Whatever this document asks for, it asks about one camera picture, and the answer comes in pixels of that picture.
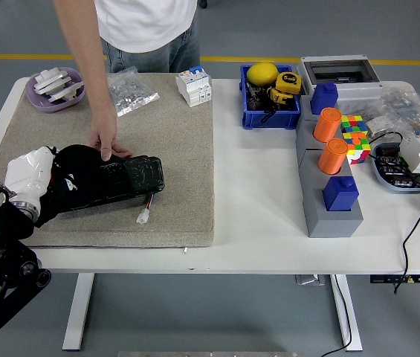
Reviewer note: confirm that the colourful puzzle cube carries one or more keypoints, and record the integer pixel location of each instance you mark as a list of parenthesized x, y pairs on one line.
[(354, 124), (358, 148)]

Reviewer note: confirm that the blue-grey dish with components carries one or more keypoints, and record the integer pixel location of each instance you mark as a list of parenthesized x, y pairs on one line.
[(391, 182)]

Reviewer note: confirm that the black table control panel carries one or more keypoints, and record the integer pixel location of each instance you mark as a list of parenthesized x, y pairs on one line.
[(380, 279)]

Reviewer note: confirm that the metal bracket under table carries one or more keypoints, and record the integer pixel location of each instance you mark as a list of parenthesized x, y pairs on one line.
[(308, 279)]

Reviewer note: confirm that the person's right hand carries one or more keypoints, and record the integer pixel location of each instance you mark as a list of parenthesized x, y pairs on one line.
[(103, 130)]

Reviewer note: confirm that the clear bag of screws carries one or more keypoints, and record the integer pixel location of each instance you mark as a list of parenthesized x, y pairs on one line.
[(135, 93)]

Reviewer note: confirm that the grey-brown mat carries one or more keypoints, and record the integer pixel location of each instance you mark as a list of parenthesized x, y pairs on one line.
[(180, 148)]

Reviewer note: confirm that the white circuit breaker blue switch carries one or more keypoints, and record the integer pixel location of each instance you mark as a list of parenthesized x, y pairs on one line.
[(194, 89)]

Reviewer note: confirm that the person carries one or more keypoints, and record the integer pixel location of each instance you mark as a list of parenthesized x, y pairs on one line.
[(146, 22)]

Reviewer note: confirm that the black chair wheel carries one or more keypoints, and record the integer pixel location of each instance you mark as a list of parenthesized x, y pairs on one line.
[(203, 3)]

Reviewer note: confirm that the white plastic bracket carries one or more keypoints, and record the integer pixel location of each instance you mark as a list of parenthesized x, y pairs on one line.
[(68, 89), (51, 78)]

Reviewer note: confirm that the yellow lemon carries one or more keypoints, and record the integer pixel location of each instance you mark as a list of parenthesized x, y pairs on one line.
[(262, 73)]

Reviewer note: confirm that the blue block with knob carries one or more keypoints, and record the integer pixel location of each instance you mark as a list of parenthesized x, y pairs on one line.
[(325, 98), (341, 195)]

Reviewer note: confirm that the white table leg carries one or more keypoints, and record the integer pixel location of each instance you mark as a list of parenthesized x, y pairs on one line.
[(77, 316), (347, 320)]

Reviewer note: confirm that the yellow and black tape measure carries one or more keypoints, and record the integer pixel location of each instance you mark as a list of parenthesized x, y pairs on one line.
[(282, 96)]

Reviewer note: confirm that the round yellow tape measure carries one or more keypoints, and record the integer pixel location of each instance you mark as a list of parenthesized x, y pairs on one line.
[(289, 82)]

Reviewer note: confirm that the clear bags of components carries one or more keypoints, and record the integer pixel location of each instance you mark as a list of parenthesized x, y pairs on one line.
[(414, 108)]

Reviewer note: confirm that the purple dish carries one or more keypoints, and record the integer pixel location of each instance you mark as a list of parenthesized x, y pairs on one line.
[(38, 102)]

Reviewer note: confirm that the blue plastic bin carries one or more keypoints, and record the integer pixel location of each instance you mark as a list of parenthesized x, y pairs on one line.
[(269, 121)]

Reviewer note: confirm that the grey electrical enclosure box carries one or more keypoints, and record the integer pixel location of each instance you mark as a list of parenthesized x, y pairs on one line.
[(358, 93)]

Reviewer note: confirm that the orange cylinder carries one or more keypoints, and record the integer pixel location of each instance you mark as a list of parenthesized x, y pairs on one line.
[(333, 156), (328, 124)]

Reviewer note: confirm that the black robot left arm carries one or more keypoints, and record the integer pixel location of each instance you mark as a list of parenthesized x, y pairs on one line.
[(1, 227)]

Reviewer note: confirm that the grey block holder base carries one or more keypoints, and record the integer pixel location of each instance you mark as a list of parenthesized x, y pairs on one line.
[(328, 227)]

